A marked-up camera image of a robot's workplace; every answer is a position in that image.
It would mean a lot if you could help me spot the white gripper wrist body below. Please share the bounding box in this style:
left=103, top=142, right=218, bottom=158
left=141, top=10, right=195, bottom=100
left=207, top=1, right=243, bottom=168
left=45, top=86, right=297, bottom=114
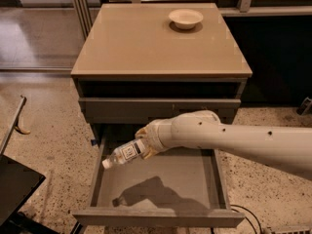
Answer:
left=144, top=119, right=173, bottom=153

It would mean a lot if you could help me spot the clear plastic water bottle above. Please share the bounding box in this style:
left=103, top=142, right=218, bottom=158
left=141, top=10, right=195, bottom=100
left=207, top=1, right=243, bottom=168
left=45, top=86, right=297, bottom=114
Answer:
left=102, top=139, right=146, bottom=170

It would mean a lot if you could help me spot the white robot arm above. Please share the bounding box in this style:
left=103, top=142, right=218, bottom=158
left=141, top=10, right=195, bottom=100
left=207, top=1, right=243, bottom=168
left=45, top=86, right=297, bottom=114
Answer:
left=136, top=110, right=312, bottom=180

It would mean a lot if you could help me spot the closed grey upper drawer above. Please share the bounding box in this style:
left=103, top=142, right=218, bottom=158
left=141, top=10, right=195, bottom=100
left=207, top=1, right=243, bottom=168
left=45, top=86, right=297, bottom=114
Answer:
left=79, top=97, right=241, bottom=124

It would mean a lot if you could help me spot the open grey middle drawer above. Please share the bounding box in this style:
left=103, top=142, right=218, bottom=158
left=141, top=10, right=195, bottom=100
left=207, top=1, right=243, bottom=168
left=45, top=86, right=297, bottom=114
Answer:
left=73, top=139, right=245, bottom=228

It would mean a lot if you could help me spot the grey drawer cabinet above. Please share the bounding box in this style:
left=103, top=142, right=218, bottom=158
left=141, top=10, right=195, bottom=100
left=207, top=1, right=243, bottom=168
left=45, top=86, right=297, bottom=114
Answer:
left=71, top=3, right=252, bottom=143

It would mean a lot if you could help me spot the white ceramic bowl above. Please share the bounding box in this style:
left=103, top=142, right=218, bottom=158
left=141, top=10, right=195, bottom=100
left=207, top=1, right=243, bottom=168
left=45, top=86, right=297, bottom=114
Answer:
left=169, top=9, right=204, bottom=30

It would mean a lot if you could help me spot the metal bar with hook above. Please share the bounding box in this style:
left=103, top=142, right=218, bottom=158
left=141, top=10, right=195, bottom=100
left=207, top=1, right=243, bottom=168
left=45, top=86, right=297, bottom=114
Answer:
left=0, top=96, right=30, bottom=156

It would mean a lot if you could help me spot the black panel at left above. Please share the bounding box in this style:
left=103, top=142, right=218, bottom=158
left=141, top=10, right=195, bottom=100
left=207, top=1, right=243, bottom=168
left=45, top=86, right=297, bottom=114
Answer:
left=0, top=155, right=45, bottom=225

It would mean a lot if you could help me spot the grey power strip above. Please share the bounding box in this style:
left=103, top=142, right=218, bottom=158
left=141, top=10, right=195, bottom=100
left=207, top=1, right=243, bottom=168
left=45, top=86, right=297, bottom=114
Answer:
left=262, top=225, right=312, bottom=234

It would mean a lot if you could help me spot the black cable on floor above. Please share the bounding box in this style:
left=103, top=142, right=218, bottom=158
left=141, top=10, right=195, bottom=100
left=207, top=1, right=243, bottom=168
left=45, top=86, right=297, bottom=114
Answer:
left=210, top=204, right=263, bottom=234

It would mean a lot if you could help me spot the metal window frame rail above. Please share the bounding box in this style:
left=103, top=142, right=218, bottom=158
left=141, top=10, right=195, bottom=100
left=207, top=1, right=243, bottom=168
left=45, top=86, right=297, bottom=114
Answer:
left=72, top=0, right=92, bottom=39

